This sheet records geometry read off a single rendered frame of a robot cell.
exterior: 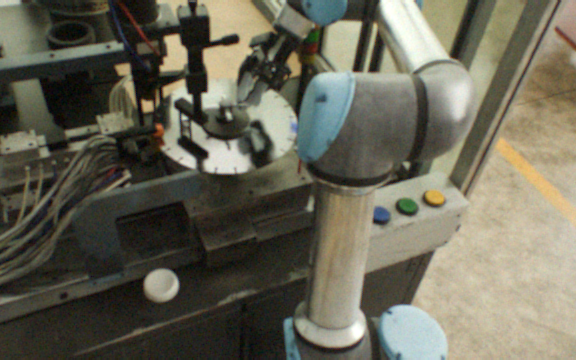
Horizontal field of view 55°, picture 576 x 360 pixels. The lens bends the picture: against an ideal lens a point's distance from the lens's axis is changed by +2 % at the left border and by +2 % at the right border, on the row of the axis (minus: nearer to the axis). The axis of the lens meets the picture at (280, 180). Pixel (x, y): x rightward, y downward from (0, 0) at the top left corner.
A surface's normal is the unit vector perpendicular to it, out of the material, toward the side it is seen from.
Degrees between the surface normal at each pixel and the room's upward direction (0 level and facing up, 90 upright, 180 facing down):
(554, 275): 0
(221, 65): 0
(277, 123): 0
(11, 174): 90
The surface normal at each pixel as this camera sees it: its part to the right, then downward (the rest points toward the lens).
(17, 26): 0.07, -0.69
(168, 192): 0.40, 0.69
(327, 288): -0.41, 0.41
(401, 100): 0.09, -0.28
